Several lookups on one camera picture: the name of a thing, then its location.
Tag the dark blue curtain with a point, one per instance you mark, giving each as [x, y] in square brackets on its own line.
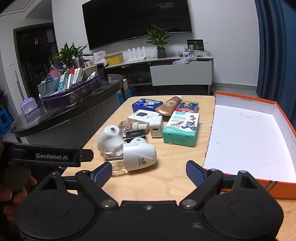
[272, 46]

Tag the white power adapter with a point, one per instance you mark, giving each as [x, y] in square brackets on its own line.
[156, 127]

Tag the white spray bottle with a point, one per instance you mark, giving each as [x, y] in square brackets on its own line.
[91, 76]

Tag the white cabinet drawer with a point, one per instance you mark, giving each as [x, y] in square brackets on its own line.
[180, 74]

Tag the clear plastic cup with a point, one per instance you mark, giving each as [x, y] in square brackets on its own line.
[138, 155]

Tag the small white blue box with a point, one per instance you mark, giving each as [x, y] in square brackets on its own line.
[186, 55]

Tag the teal bandage box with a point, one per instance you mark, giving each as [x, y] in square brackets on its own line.
[182, 129]

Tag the red blue playing card box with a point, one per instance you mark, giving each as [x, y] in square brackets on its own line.
[188, 107]

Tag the glass perfume bottle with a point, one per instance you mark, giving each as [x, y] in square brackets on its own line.
[124, 126]

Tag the blue stool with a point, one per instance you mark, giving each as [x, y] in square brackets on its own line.
[4, 120]

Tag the blue tin box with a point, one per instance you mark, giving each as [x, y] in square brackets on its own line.
[144, 105]

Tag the long television cabinet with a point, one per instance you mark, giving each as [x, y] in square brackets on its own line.
[138, 64]

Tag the steel cup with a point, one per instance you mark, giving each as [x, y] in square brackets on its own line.
[78, 62]

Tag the small white dropper bottle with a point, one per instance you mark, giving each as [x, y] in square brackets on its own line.
[138, 125]

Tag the small purple bag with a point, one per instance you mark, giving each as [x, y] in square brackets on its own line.
[29, 105]

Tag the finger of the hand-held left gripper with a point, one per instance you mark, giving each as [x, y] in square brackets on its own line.
[87, 155]

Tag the dark glass round table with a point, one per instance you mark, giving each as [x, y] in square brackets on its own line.
[69, 118]

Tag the black wall television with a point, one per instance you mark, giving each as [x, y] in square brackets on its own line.
[138, 18]

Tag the dark glass door cabinet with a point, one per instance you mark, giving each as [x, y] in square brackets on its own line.
[30, 58]

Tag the clear plastic bag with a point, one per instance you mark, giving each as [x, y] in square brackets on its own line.
[183, 61]

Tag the white router with antennas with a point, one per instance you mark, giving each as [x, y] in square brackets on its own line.
[136, 56]

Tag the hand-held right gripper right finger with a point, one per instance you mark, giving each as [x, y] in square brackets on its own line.
[195, 174]

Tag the leafy green potted plant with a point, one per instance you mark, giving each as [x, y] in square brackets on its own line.
[69, 53]

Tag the blue white carton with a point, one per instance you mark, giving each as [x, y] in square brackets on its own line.
[123, 95]

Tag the potted plant in dark vase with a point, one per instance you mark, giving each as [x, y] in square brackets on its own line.
[159, 37]

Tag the orange white cardboard box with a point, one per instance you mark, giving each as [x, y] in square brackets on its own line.
[242, 134]

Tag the white orange medicine box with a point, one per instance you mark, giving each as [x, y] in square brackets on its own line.
[77, 75]

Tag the white charger box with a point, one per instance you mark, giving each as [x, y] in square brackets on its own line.
[141, 115]

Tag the yellow box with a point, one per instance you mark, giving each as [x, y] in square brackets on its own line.
[115, 59]

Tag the teal white medicine box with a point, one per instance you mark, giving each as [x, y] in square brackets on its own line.
[63, 81]

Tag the mop stick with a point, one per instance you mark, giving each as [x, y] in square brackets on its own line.
[19, 85]

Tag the white mosquito repellent heater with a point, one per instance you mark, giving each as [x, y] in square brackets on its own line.
[108, 136]

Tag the green black box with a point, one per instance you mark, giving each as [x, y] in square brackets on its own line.
[196, 45]

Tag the grey box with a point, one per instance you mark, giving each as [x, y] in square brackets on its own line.
[47, 87]

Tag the white plastic bag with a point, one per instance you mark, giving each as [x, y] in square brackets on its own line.
[100, 58]

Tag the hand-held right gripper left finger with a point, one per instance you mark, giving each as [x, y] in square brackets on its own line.
[104, 174]

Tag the brown tube with white cap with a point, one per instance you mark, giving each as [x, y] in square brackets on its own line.
[170, 106]

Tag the person's left hand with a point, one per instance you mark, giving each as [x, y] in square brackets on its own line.
[7, 199]

